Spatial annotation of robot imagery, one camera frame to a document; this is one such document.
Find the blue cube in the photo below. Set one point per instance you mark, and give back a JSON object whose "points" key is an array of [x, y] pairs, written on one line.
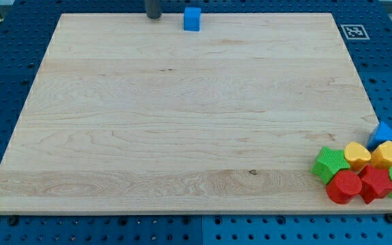
{"points": [[192, 19]]}

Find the green star block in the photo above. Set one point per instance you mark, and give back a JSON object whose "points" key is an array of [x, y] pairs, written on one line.
{"points": [[328, 163]]}

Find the red star block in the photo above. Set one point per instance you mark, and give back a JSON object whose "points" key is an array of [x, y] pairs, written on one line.
{"points": [[376, 183]]}

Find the wooden board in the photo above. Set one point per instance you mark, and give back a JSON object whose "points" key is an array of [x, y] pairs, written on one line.
{"points": [[128, 115]]}

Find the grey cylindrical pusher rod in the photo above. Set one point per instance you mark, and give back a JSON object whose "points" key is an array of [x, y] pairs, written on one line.
{"points": [[153, 9]]}

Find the red cylinder block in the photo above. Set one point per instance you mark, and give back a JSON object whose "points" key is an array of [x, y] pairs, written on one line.
{"points": [[343, 187]]}

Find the yellow heart block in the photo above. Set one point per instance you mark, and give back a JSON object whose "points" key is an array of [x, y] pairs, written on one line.
{"points": [[356, 155]]}

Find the white fiducial marker tag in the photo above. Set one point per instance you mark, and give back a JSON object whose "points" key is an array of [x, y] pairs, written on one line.
{"points": [[354, 32]]}

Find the blue triangle block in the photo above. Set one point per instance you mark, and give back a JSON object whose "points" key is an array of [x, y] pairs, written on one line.
{"points": [[379, 135]]}

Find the yellow hexagon block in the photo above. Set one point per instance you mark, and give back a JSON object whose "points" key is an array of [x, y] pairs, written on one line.
{"points": [[381, 157]]}

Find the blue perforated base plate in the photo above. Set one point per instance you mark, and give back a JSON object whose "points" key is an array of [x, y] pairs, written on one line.
{"points": [[24, 35]]}

